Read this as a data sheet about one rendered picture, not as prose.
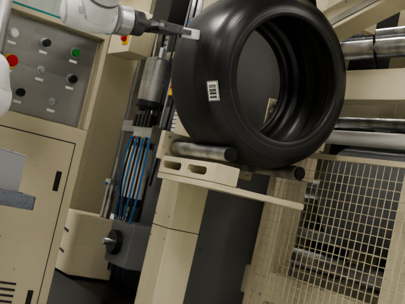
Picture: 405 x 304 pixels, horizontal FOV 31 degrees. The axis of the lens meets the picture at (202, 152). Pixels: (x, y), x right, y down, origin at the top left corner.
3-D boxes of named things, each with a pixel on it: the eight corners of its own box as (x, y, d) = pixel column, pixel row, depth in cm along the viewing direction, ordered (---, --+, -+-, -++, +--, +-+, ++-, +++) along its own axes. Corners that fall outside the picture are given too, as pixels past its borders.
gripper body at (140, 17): (137, 7, 210) (165, 13, 215) (125, 10, 218) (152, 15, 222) (134, 33, 210) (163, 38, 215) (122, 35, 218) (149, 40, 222)
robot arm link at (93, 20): (108, 44, 211) (126, 11, 203) (57, 35, 203) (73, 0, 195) (102, 18, 217) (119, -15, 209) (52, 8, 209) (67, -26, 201)
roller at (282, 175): (239, 173, 267) (233, 164, 265) (247, 165, 268) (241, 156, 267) (299, 183, 237) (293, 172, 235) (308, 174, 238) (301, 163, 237)
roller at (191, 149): (171, 140, 251) (182, 142, 253) (169, 153, 251) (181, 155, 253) (226, 146, 221) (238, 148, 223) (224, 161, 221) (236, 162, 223)
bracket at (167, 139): (155, 157, 251) (161, 129, 251) (246, 180, 271) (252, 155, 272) (160, 158, 248) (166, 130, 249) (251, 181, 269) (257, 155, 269)
